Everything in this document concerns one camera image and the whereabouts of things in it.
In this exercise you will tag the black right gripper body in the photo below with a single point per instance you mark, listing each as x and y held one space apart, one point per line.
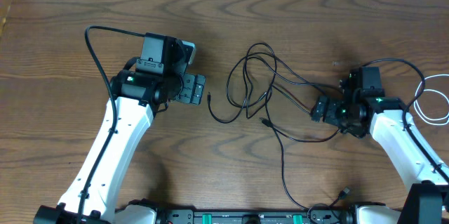
336 113

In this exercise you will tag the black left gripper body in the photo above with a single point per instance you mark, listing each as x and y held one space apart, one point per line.
191 90

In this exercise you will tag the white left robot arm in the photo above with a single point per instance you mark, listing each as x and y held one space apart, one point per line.
141 90

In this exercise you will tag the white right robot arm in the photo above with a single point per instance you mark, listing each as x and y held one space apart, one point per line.
365 110

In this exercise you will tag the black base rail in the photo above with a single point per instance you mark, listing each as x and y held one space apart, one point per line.
245 217

